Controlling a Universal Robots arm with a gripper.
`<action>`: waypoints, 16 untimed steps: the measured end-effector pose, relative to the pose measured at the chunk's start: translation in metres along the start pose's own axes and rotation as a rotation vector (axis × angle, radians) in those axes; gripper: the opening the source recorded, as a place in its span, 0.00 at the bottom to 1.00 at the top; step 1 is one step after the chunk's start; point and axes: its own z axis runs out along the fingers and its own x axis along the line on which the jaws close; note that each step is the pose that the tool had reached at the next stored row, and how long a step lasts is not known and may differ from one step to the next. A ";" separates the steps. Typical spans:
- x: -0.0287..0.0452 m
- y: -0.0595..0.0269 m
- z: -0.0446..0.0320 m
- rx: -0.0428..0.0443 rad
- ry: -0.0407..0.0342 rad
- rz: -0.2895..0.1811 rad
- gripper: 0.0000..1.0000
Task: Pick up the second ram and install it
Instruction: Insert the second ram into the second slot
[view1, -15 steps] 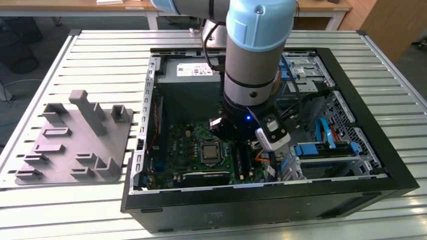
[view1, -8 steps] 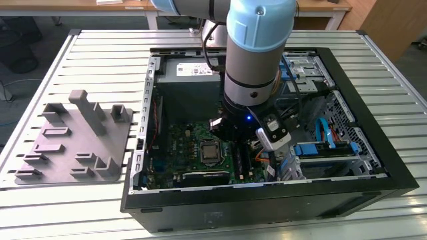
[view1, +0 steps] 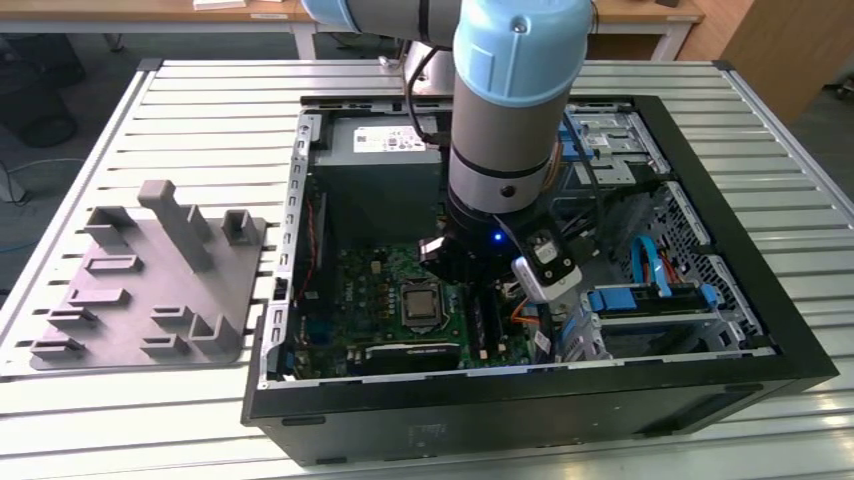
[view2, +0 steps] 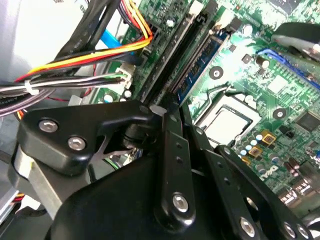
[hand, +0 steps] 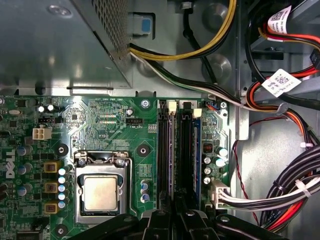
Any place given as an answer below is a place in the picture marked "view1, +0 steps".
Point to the silver CPU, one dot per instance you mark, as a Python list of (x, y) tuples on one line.
[(419, 304)]

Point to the grey parts rack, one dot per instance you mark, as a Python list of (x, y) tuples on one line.
[(167, 280)]

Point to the wooden desk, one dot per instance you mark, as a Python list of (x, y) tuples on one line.
[(634, 12)]

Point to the black graphics card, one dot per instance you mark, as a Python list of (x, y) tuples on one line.
[(407, 357)]

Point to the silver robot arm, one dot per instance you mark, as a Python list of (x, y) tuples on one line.
[(500, 125)]

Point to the black PC case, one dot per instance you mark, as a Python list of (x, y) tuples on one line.
[(534, 425)]

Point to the hard disk in blue carrier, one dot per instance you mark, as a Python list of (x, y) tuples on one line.
[(620, 300)]

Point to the grey metal drive cage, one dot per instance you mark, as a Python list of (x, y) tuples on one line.
[(620, 175)]

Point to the green motherboard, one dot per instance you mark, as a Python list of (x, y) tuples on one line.
[(363, 270)]

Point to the grey power supply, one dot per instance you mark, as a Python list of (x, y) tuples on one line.
[(373, 200)]

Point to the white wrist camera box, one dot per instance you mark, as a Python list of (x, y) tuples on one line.
[(547, 270)]

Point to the grey metal disk bay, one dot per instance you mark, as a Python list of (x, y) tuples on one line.
[(667, 340)]

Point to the wooden cabinet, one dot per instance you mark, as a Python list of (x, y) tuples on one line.
[(787, 50)]

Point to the blue plastic drive latch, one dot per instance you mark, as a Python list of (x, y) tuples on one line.
[(576, 147)]

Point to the black waste bin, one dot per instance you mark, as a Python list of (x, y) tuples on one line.
[(40, 100)]

